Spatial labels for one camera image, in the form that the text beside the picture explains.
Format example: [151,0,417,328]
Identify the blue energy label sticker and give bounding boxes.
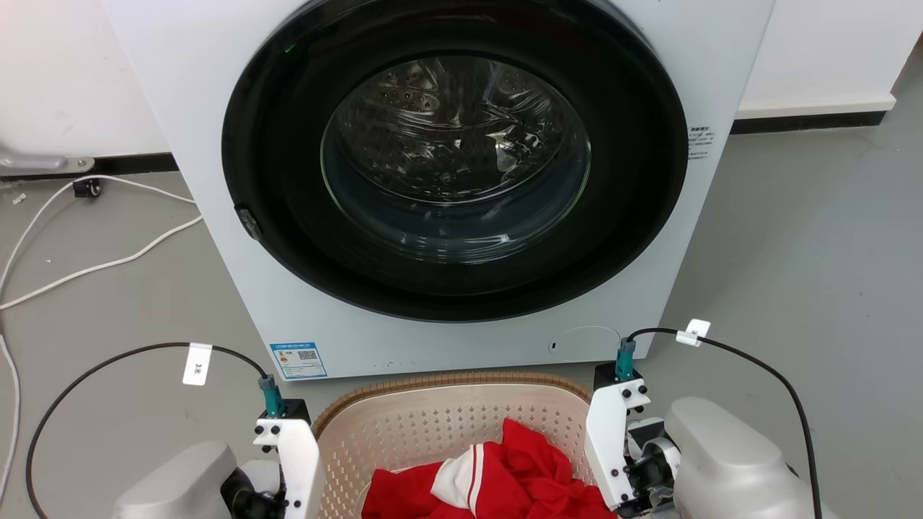
[270,342,328,380]

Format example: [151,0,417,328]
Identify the black round washer door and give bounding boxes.
[221,0,689,323]

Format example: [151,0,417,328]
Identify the teal left cable connector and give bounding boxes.
[259,375,285,420]

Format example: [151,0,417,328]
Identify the grey metal floor bracket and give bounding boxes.
[0,147,95,174]

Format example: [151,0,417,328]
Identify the white front-load washing machine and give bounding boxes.
[102,0,777,381]

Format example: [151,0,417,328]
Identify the teal cable connector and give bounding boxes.
[259,375,285,420]
[614,337,637,383]

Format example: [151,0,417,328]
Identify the small printed text sticker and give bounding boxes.
[686,125,715,161]

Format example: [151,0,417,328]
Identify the white tag printed 3 metres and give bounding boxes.
[182,342,213,386]

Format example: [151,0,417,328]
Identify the beige perforated laundry basket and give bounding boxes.
[311,371,598,519]

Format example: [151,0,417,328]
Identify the round white filter cover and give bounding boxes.
[548,325,622,358]

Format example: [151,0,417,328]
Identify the grey washer door handle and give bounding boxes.
[234,205,262,241]

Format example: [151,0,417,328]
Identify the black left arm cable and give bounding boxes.
[25,342,270,519]

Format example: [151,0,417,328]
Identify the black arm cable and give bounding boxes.
[25,342,270,519]
[626,327,823,519]

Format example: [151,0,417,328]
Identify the small white cable tag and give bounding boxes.
[676,319,712,347]

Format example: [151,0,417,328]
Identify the teal right cable connector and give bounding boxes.
[614,337,637,383]

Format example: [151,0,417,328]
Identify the white floor cable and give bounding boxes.
[0,334,22,502]
[0,214,204,311]
[0,174,198,298]

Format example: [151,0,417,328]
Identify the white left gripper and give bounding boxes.
[253,417,322,519]

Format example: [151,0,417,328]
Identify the red and white garment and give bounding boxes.
[361,417,619,519]

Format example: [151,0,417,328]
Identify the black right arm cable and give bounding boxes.
[626,327,823,519]

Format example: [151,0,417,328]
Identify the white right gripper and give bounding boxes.
[584,380,681,518]

